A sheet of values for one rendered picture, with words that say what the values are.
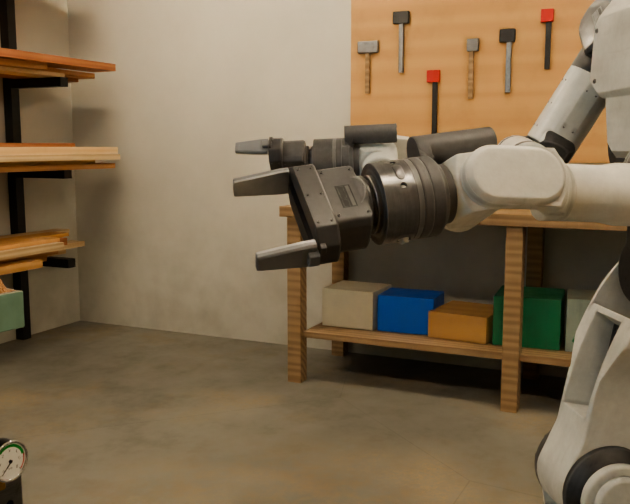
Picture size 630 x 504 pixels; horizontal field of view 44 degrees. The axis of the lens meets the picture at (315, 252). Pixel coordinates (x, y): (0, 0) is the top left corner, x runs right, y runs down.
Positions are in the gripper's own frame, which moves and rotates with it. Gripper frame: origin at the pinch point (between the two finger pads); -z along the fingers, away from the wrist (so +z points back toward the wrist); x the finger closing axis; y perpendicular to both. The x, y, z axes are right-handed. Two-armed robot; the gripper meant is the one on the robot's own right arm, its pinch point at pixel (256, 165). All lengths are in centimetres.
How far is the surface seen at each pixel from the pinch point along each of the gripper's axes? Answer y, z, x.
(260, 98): -209, -44, -209
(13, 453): 55, -33, 4
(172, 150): -201, -102, -241
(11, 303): 33.7, -35.1, 10.9
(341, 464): 9, 5, -163
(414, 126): -173, 39, -197
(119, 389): -43, -103, -221
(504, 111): -167, 82, -182
